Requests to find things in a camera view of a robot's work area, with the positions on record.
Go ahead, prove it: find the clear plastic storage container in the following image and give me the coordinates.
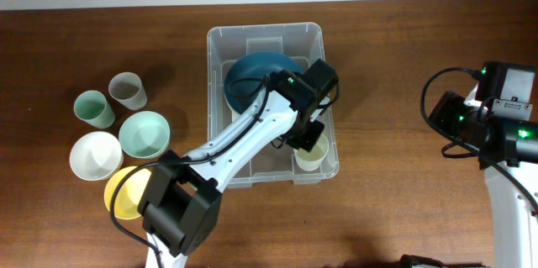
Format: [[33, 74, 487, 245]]
[[207, 22, 340, 188]]

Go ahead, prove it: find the blue plastic bowl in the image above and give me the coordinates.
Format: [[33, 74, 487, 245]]
[[224, 52, 303, 114]]

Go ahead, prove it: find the cream plastic cup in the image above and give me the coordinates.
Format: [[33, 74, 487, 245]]
[[293, 134, 330, 171]]

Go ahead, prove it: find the beige bowl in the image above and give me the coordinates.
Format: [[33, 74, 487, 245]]
[[224, 96, 240, 118], [230, 110, 237, 121]]

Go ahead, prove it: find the green plastic bowl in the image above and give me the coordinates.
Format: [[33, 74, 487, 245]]
[[119, 111, 171, 159]]

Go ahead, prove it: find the grey translucent plastic cup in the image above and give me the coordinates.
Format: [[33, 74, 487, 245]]
[[108, 72, 148, 110]]

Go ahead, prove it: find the yellow plastic bowl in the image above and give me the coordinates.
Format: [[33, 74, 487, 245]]
[[104, 166, 151, 220]]

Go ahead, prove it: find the green plastic cup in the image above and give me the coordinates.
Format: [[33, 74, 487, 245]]
[[73, 90, 115, 129]]

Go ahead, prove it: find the white plastic bowl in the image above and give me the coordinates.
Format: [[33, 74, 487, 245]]
[[69, 131, 124, 181]]

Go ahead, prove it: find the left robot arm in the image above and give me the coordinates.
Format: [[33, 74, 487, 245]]
[[138, 60, 339, 267]]

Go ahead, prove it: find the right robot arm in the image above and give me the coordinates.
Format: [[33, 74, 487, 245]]
[[421, 61, 537, 267]]

